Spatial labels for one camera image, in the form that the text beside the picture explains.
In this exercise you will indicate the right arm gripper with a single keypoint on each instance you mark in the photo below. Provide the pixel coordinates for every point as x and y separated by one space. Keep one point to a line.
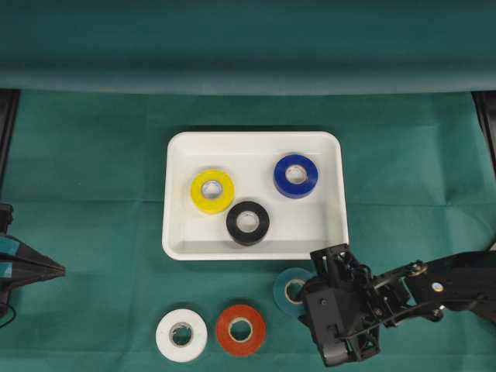
343 309

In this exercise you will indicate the green tape roll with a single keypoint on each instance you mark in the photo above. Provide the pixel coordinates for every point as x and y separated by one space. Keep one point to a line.
294 275

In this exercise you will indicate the black frame rail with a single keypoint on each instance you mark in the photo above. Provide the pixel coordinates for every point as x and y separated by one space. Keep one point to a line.
9 106
485 104

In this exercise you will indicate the blue tape roll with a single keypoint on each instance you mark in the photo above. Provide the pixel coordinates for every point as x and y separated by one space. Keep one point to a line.
295 190

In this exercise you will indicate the black left frame rail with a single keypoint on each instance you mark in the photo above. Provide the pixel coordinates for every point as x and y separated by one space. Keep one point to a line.
9 106

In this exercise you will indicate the red tape roll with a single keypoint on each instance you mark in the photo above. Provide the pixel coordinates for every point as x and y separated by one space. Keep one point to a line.
258 330

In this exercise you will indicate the white tape roll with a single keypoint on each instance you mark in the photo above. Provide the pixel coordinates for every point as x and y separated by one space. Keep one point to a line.
181 335

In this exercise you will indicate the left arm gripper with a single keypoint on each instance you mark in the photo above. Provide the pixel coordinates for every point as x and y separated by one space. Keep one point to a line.
14 250

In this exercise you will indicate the black tape roll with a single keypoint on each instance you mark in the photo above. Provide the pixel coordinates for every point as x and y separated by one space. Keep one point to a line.
247 223

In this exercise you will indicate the yellow tape roll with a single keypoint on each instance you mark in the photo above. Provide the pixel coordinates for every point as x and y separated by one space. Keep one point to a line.
212 203

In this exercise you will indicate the white plastic tray case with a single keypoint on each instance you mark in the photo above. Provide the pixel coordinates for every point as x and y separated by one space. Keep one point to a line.
297 226

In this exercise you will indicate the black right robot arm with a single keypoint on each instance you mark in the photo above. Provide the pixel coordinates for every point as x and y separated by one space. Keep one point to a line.
460 282

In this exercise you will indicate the black right frame rail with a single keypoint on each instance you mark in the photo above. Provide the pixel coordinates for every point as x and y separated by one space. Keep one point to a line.
485 104

